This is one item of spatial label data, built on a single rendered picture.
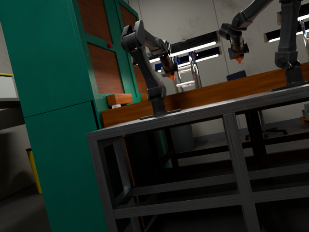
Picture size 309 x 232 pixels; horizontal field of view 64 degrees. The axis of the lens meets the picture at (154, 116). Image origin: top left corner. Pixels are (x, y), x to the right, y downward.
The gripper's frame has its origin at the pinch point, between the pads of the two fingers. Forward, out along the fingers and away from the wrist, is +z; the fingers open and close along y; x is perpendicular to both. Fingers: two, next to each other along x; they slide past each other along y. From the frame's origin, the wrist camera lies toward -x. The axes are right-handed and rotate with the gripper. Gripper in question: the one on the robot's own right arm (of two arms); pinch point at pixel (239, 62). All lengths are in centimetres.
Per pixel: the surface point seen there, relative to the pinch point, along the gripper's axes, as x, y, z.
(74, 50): -14, 91, -31
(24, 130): -76, 279, 97
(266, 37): -64, -29, 43
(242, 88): 18.4, 2.1, 0.9
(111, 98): 1, 82, 2
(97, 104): 12, 85, -7
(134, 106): 15, 62, -1
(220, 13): -261, -7, 137
